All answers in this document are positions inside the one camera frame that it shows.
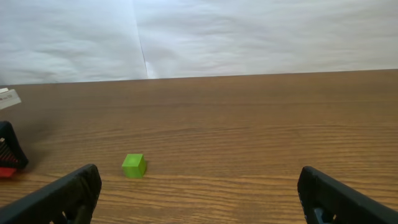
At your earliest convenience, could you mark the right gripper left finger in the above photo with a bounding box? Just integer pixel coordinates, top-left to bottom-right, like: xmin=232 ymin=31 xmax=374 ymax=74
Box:
xmin=0 ymin=164 xmax=103 ymax=224

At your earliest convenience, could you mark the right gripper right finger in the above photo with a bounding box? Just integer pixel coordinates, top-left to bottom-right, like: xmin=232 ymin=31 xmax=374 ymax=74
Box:
xmin=297 ymin=166 xmax=398 ymax=224

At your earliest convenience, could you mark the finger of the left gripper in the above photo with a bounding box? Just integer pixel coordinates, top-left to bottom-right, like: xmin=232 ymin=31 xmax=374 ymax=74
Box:
xmin=0 ymin=121 xmax=29 ymax=170

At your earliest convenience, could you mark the green cube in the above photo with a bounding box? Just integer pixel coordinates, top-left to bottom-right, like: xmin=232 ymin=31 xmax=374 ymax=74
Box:
xmin=121 ymin=153 xmax=147 ymax=179

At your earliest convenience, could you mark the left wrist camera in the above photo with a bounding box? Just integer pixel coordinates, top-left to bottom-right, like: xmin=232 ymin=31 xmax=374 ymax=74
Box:
xmin=0 ymin=88 xmax=22 ymax=110

